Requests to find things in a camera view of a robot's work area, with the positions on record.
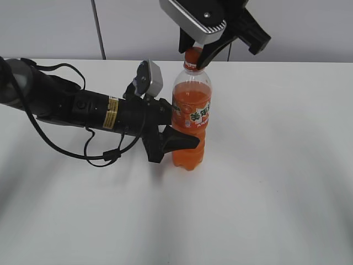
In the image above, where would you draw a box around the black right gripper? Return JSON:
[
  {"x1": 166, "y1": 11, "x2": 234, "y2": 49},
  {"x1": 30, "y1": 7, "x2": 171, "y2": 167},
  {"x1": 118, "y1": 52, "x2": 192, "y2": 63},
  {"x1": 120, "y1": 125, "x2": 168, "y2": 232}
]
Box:
[{"x1": 179, "y1": 0, "x2": 271, "y2": 69}]

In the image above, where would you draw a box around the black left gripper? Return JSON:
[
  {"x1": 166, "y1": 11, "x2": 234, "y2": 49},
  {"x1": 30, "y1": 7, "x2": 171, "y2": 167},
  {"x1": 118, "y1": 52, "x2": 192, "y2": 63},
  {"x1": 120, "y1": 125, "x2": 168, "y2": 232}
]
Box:
[{"x1": 119, "y1": 84, "x2": 200, "y2": 162}]

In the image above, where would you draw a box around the orange bottle cap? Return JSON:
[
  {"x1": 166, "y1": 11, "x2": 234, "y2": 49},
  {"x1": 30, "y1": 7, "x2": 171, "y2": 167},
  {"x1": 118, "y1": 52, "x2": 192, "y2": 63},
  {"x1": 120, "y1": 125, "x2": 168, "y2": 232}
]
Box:
[{"x1": 185, "y1": 46, "x2": 203, "y2": 65}]

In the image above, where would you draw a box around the orange soda plastic bottle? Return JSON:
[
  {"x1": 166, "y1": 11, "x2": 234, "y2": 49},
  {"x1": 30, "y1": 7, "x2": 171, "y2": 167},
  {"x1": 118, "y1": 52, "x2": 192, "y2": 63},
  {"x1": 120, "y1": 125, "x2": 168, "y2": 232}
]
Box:
[{"x1": 172, "y1": 62, "x2": 212, "y2": 171}]

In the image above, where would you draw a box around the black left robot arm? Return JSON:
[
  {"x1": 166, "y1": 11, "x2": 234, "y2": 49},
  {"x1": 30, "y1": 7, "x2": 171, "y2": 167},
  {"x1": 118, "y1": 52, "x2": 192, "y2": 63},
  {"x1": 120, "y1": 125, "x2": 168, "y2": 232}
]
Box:
[{"x1": 1, "y1": 58, "x2": 200, "y2": 165}]

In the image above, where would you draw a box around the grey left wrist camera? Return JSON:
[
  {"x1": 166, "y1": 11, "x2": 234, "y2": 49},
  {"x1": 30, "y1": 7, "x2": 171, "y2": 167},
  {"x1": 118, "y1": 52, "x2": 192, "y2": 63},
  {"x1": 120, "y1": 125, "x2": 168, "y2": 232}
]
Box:
[{"x1": 133, "y1": 60, "x2": 163, "y2": 98}]

